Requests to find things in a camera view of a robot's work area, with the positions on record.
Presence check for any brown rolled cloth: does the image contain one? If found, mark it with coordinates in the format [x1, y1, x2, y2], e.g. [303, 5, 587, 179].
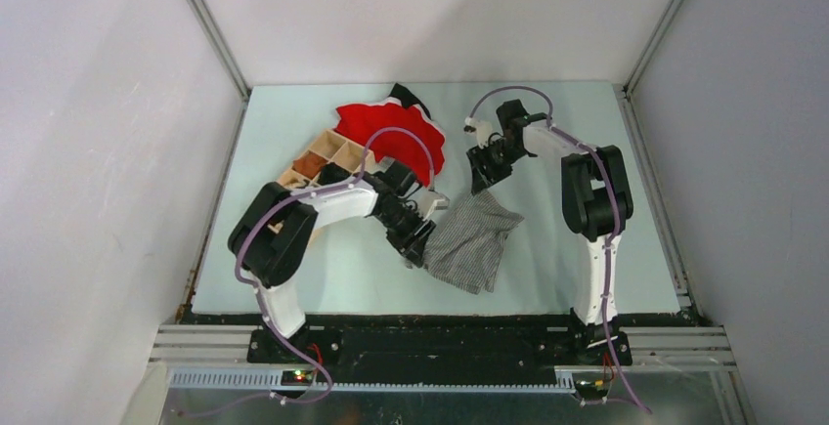
[291, 151, 328, 180]

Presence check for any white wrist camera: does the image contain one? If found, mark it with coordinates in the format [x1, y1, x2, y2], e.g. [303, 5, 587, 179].
[463, 117, 495, 149]
[415, 190, 450, 220]

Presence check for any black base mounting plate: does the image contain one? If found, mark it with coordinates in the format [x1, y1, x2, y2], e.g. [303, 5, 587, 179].
[246, 315, 633, 387]

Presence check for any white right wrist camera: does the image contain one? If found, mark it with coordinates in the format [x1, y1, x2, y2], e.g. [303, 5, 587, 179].
[463, 117, 495, 149]

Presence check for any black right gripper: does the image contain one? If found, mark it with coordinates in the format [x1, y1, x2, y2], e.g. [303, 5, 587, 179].
[467, 140, 527, 195]

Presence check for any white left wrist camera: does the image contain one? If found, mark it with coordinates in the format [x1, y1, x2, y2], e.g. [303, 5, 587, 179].
[415, 190, 450, 220]

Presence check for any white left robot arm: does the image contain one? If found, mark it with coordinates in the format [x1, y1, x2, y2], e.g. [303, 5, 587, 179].
[227, 162, 436, 363]

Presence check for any red garment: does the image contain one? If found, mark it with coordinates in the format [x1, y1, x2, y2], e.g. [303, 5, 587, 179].
[335, 83, 447, 187]

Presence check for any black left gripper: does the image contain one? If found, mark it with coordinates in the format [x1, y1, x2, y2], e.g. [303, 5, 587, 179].
[374, 202, 435, 267]

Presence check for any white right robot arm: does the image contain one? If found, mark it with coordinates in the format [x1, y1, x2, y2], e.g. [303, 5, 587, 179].
[463, 100, 633, 364]

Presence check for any grey striped underwear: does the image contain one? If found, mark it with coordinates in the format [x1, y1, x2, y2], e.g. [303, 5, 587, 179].
[423, 191, 524, 295]

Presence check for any aluminium front frame rail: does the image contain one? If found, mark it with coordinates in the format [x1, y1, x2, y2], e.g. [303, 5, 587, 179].
[150, 325, 736, 393]

